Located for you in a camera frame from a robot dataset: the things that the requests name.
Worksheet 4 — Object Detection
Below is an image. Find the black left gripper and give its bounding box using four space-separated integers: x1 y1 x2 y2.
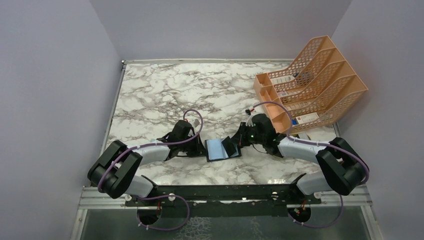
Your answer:
179 132 209 158

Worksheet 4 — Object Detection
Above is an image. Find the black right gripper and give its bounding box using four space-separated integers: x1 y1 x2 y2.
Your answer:
229 121 265 146

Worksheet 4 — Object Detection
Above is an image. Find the black leather card holder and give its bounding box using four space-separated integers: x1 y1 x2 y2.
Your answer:
204 138 242 163

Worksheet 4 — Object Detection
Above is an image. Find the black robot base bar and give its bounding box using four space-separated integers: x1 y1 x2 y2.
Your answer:
125 184 321 218

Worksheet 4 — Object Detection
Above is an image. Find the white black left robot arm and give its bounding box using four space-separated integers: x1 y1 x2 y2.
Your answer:
87 120 204 206

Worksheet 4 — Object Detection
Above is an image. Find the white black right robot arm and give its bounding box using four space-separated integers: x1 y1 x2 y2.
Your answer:
229 113 370 204

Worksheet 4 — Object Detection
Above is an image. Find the white card box in organizer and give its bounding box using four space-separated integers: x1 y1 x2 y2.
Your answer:
292 112 319 125

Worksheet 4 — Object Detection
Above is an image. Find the orange mesh file organizer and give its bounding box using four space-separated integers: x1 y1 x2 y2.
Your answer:
253 35 368 134

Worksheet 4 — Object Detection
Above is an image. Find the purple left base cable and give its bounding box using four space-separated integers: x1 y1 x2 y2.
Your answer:
136 194 191 232

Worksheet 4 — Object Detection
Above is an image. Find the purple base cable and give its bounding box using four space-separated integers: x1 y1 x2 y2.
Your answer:
136 194 191 232
287 193 345 229

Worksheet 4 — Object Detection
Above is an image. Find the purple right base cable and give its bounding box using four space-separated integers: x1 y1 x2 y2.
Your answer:
287 193 345 229

